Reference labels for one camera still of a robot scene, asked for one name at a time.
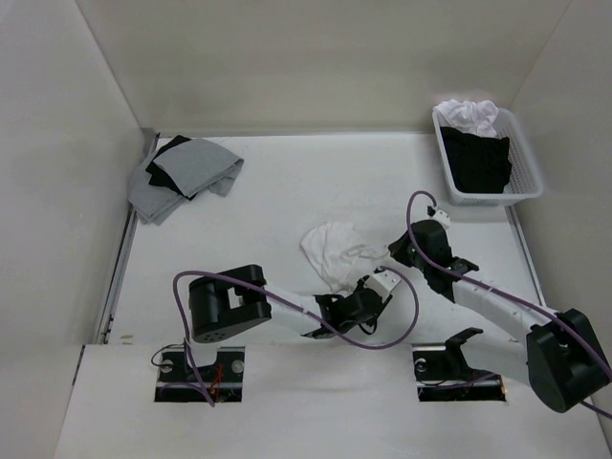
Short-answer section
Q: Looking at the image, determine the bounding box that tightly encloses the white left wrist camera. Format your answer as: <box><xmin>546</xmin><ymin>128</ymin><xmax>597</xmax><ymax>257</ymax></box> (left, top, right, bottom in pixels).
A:
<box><xmin>363</xmin><ymin>270</ymin><xmax>402</xmax><ymax>301</ymax></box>

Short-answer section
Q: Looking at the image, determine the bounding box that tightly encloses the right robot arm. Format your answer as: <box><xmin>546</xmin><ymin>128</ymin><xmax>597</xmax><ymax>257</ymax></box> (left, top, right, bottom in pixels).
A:
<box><xmin>388</xmin><ymin>220</ymin><xmax>611</xmax><ymax>413</ymax></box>

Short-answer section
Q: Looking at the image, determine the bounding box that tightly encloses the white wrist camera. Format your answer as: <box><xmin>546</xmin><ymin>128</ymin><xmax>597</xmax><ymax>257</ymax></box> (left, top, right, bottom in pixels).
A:
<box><xmin>426</xmin><ymin>206</ymin><xmax>451</xmax><ymax>229</ymax></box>
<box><xmin>363</xmin><ymin>270</ymin><xmax>402</xmax><ymax>301</ymax></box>

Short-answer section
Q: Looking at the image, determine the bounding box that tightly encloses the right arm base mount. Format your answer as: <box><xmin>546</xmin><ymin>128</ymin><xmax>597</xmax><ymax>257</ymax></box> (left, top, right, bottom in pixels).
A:
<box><xmin>412</xmin><ymin>327</ymin><xmax>506</xmax><ymax>403</ymax></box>

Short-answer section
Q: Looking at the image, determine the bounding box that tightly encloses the white garment in basket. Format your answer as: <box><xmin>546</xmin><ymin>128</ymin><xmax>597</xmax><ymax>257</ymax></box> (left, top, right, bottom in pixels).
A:
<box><xmin>434</xmin><ymin>99</ymin><xmax>499</xmax><ymax>138</ymax></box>

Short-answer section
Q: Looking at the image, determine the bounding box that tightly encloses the grey folded tank top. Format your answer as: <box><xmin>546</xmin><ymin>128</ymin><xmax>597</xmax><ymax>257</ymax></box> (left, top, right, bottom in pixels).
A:
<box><xmin>128</xmin><ymin>139</ymin><xmax>244</xmax><ymax>225</ymax></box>

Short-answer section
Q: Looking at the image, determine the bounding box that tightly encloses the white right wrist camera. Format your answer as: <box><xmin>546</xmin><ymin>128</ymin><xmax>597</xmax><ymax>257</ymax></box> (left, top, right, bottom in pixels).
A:
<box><xmin>426</xmin><ymin>206</ymin><xmax>451</xmax><ymax>229</ymax></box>

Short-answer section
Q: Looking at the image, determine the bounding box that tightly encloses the black folded tank top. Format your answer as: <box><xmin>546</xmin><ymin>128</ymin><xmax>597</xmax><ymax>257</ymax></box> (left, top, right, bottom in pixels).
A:
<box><xmin>145</xmin><ymin>135</ymin><xmax>193</xmax><ymax>201</ymax></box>

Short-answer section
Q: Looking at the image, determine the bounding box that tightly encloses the black garment in basket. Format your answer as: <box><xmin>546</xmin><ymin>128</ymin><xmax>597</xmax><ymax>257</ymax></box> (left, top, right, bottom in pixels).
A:
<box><xmin>441</xmin><ymin>126</ymin><xmax>513</xmax><ymax>194</ymax></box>

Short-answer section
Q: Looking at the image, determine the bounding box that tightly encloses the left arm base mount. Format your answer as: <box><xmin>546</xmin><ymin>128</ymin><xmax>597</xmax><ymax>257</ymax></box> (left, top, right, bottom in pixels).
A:
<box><xmin>150</xmin><ymin>344</ymin><xmax>245</xmax><ymax>404</ymax></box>

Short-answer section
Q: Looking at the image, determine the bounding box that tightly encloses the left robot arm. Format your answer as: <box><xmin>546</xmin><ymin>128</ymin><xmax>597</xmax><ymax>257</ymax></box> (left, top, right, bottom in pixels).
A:
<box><xmin>181</xmin><ymin>265</ymin><xmax>401</xmax><ymax>382</ymax></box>

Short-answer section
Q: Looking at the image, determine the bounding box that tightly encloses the white plastic basket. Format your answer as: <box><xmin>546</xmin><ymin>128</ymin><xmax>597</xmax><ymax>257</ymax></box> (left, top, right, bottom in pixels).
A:
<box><xmin>431</xmin><ymin>108</ymin><xmax>544</xmax><ymax>207</ymax></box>

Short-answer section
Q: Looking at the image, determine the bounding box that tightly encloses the white tank top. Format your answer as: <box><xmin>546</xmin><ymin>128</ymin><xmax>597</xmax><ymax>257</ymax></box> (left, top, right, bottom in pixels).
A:
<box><xmin>300</xmin><ymin>221</ymin><xmax>388</xmax><ymax>293</ymax></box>

